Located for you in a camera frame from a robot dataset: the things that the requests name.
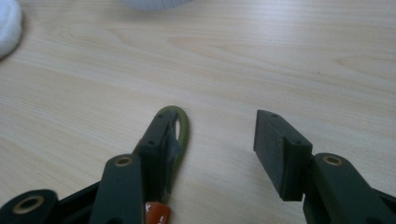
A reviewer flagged white fluffy plush toy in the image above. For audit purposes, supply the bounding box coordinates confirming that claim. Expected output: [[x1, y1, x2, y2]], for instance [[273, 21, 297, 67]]
[[0, 0, 23, 60]]

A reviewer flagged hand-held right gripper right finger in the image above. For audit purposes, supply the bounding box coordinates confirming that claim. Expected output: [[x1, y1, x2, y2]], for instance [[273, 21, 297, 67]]
[[253, 109, 396, 224]]

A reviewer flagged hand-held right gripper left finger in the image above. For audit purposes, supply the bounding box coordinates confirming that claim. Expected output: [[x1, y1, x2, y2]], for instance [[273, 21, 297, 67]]
[[88, 109, 184, 224]]

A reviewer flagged green loop keychain orange tag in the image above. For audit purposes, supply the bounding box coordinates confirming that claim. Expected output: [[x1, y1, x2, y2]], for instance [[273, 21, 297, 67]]
[[144, 105, 191, 224]]

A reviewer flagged white stand with pole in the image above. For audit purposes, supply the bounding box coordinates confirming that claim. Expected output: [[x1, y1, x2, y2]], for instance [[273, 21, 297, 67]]
[[121, 0, 194, 11]]

